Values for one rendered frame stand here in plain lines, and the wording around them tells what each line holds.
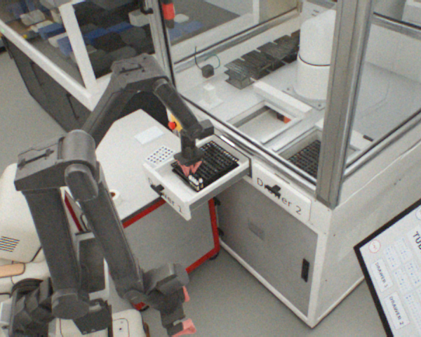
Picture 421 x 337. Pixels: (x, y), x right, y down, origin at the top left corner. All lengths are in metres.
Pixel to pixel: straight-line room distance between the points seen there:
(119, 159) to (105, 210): 1.27
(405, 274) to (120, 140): 1.47
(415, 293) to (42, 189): 0.92
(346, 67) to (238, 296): 1.54
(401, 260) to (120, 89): 0.87
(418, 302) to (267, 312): 1.23
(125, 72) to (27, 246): 0.48
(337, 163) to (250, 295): 1.21
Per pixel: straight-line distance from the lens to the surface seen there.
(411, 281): 1.23
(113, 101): 1.12
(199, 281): 2.44
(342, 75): 1.18
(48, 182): 0.74
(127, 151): 2.09
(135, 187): 1.89
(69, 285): 0.96
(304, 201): 1.54
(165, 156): 1.96
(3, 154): 3.75
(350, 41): 1.13
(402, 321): 1.22
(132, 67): 1.11
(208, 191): 1.64
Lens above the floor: 2.05
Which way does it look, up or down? 44 degrees down
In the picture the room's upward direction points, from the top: 5 degrees counter-clockwise
